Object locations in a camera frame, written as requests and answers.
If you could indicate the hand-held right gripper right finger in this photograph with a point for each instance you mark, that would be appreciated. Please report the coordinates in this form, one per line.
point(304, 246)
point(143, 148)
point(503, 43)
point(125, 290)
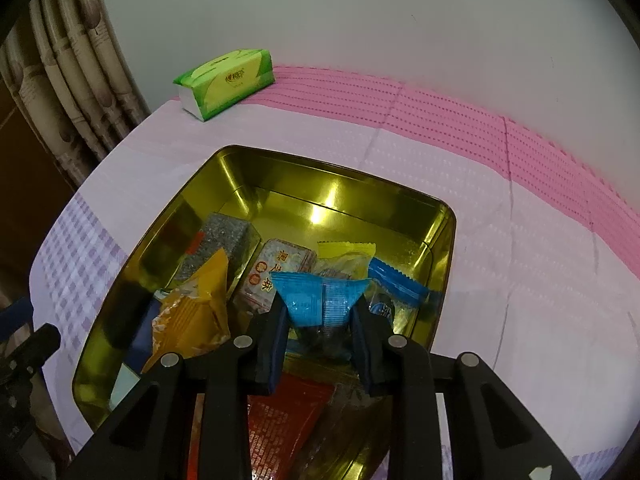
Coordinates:
point(361, 355)

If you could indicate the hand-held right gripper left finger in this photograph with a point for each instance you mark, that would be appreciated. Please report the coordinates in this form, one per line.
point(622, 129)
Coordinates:
point(279, 355)

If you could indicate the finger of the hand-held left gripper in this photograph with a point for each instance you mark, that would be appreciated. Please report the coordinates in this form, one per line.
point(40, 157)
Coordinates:
point(37, 345)
point(15, 316)

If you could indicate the light blue snack packet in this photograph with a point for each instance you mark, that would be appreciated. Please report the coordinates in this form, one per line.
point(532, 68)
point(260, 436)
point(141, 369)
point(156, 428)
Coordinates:
point(320, 300)
point(400, 285)

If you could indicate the yellow clear snack packet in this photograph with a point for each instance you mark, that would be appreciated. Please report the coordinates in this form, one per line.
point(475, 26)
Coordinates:
point(345, 260)

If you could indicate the gold metal tin box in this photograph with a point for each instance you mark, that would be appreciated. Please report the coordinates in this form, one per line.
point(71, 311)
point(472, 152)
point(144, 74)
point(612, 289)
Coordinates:
point(300, 180)

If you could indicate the clear brown cookie packet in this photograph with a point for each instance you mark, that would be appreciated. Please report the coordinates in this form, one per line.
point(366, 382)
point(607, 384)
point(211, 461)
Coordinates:
point(350, 425)

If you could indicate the clear white red snack packet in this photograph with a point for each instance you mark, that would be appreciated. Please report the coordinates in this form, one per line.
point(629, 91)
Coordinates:
point(270, 270)

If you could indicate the orange snack packet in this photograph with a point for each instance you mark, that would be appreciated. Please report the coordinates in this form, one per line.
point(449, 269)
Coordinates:
point(195, 310)

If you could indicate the dark blue snack packet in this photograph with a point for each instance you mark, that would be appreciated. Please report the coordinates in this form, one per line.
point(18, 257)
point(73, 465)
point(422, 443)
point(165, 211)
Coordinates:
point(142, 335)

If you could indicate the grey speckled snack packet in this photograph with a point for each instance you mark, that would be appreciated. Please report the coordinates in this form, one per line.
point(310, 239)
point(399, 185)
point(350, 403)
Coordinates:
point(220, 240)

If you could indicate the brown wooden cabinet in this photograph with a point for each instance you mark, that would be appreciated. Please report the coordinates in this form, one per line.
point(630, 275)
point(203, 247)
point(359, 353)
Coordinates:
point(30, 185)

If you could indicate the pink purple checked tablecloth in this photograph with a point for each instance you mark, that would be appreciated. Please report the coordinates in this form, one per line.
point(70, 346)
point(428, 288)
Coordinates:
point(500, 210)

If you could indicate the beige patterned curtain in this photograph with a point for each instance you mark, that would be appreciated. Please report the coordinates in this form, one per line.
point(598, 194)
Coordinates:
point(65, 60)

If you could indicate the green tissue pack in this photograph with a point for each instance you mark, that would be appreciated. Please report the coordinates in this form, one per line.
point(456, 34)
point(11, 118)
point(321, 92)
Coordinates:
point(225, 82)

